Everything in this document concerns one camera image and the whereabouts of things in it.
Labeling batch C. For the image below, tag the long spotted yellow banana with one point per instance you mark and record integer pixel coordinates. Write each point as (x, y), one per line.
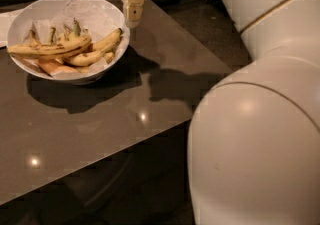
(62, 49)

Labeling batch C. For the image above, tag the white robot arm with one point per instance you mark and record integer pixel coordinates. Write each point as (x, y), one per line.
(254, 139)

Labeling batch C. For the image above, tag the right yellow banana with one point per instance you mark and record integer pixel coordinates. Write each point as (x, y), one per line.
(108, 42)

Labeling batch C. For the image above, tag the white ceramic bowl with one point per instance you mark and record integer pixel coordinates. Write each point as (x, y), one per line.
(33, 40)

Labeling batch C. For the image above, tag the lower yellow banana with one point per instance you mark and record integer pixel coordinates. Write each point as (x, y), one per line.
(84, 59)

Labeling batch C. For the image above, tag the orange peeled banana piece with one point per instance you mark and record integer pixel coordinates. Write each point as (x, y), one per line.
(52, 67)

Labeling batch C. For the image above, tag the white napkin on table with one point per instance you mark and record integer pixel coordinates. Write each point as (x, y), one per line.
(6, 20)

